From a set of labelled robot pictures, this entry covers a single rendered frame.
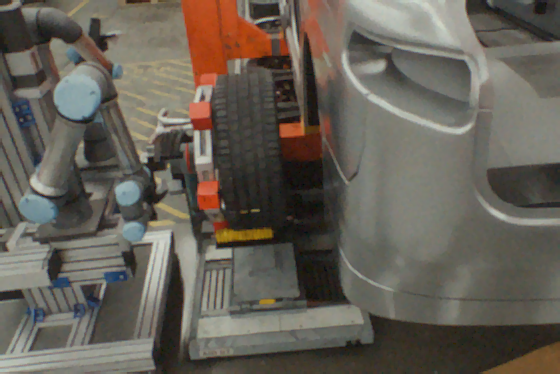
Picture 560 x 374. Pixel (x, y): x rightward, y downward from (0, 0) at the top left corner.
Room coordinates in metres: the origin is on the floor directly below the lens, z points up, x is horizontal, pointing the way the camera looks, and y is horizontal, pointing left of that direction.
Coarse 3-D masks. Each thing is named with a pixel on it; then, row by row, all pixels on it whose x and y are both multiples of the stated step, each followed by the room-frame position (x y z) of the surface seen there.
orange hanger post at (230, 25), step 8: (224, 0) 4.23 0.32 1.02; (232, 0) 4.23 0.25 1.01; (224, 8) 4.23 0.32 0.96; (232, 8) 4.23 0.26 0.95; (224, 16) 4.23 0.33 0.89; (232, 16) 4.23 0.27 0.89; (224, 24) 4.23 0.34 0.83; (232, 24) 4.23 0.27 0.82; (224, 32) 4.23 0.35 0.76; (232, 32) 4.23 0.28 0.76; (224, 40) 4.22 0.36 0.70; (232, 40) 4.23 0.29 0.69; (232, 48) 4.23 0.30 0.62; (232, 56) 4.23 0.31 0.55; (240, 56) 4.23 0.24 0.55
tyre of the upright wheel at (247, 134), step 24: (264, 72) 1.89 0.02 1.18; (216, 96) 1.72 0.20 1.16; (240, 96) 1.72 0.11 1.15; (264, 96) 1.70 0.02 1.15; (216, 120) 1.63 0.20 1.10; (240, 120) 1.63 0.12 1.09; (264, 120) 1.62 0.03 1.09; (216, 144) 1.58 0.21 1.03; (240, 144) 1.57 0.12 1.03; (264, 144) 1.57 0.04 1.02; (240, 168) 1.53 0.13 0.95; (264, 168) 1.53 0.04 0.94; (240, 192) 1.51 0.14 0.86; (264, 192) 1.51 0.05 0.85; (240, 216) 1.54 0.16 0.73; (264, 216) 1.54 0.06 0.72
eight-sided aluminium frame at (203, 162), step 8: (200, 88) 1.92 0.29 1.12; (208, 88) 1.92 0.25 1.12; (200, 96) 1.85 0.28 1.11; (208, 96) 1.83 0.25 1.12; (200, 136) 1.66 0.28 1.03; (208, 136) 1.64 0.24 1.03; (200, 144) 1.64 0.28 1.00; (208, 144) 1.62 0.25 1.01; (200, 152) 1.61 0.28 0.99; (208, 152) 1.60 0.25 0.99; (200, 160) 1.58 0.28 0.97; (208, 160) 1.58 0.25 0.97; (200, 168) 1.57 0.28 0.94; (208, 168) 1.57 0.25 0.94; (200, 176) 1.57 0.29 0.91; (216, 176) 1.98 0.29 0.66; (216, 208) 1.57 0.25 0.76; (224, 208) 1.77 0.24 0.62; (208, 216) 1.61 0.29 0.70; (216, 216) 1.72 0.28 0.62; (224, 216) 1.68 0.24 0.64
